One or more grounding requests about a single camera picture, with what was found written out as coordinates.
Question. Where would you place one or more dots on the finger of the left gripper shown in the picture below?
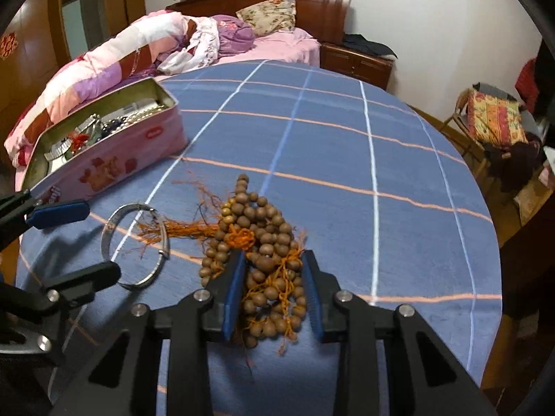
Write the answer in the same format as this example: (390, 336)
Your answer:
(53, 215)
(79, 287)

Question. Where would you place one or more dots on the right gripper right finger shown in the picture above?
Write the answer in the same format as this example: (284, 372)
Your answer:
(338, 316)

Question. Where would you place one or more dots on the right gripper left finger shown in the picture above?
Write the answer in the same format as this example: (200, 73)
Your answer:
(208, 315)

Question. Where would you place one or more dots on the red tassel charm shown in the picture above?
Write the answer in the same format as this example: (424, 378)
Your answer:
(77, 141)

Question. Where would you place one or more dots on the silver metal watch band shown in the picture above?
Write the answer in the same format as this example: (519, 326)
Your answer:
(61, 149)

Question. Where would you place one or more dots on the pink rectangular tin box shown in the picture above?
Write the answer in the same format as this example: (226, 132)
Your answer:
(141, 125)

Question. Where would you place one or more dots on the blue plaid tablecloth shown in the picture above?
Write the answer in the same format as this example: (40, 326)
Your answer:
(389, 206)

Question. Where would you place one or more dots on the red double happiness sticker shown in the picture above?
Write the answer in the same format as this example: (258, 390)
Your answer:
(8, 44)

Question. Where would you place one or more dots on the pink patchwork quilt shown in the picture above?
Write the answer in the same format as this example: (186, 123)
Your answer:
(112, 69)

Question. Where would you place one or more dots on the bed with pink sheet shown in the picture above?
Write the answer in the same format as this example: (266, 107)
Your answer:
(195, 56)

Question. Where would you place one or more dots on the brown wooden wardrobe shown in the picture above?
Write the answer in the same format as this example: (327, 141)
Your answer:
(43, 30)

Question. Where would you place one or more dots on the rattan chair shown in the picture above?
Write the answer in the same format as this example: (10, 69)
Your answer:
(512, 166)

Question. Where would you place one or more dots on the colourful chair cushion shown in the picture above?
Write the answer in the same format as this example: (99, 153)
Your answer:
(494, 121)

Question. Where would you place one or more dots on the wooden nightstand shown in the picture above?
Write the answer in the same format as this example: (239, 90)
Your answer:
(372, 70)

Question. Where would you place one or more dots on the purple garment on bed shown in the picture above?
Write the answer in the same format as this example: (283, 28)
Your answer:
(235, 36)

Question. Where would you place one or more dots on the dark clothes on nightstand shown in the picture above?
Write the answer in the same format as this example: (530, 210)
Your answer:
(360, 44)

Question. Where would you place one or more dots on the hanging coats on rack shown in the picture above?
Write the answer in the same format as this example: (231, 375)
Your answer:
(535, 84)

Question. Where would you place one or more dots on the floral pillow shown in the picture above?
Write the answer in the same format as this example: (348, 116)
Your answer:
(270, 16)

